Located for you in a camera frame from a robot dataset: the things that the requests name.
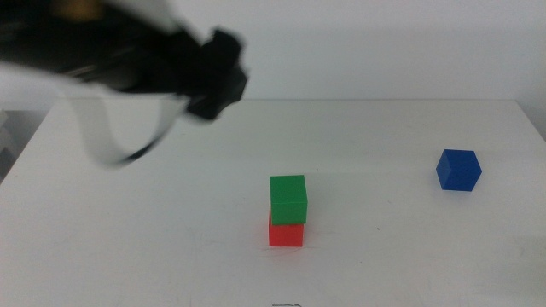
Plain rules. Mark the green cube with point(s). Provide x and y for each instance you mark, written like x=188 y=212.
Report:
x=288 y=199

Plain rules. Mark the blue cube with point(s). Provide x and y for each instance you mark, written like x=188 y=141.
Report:
x=459 y=170

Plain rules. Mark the left black Piper arm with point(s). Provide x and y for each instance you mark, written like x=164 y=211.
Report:
x=85 y=47

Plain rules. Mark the red cube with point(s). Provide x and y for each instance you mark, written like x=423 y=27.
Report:
x=286 y=235

